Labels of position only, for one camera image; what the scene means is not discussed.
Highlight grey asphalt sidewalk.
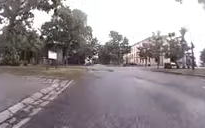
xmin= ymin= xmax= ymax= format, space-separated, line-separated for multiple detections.
xmin=0 ymin=73 xmax=63 ymax=117

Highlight group of large trees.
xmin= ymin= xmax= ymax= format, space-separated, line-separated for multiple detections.
xmin=0 ymin=0 xmax=131 ymax=66

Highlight row of small trees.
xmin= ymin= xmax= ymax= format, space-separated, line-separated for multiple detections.
xmin=137 ymin=27 xmax=191 ymax=69

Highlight cobblestone kerb strip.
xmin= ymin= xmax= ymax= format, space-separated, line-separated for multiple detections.
xmin=0 ymin=78 xmax=76 ymax=128

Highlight grass patch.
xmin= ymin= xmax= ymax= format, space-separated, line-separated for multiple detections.
xmin=0 ymin=64 xmax=90 ymax=80

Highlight grey asphalt road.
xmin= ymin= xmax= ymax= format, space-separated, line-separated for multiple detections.
xmin=23 ymin=65 xmax=205 ymax=128

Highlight dark pole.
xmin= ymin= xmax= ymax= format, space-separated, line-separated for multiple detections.
xmin=189 ymin=40 xmax=196 ymax=70

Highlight pink multistorey building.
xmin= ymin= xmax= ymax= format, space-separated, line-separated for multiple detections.
xmin=123 ymin=35 xmax=191 ymax=66

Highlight grass verge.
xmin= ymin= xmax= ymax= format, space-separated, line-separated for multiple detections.
xmin=151 ymin=66 xmax=205 ymax=79

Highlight white sign board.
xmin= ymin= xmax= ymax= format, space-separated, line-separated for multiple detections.
xmin=47 ymin=50 xmax=58 ymax=61

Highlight dark parked vehicle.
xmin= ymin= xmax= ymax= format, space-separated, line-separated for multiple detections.
xmin=163 ymin=61 xmax=179 ymax=70

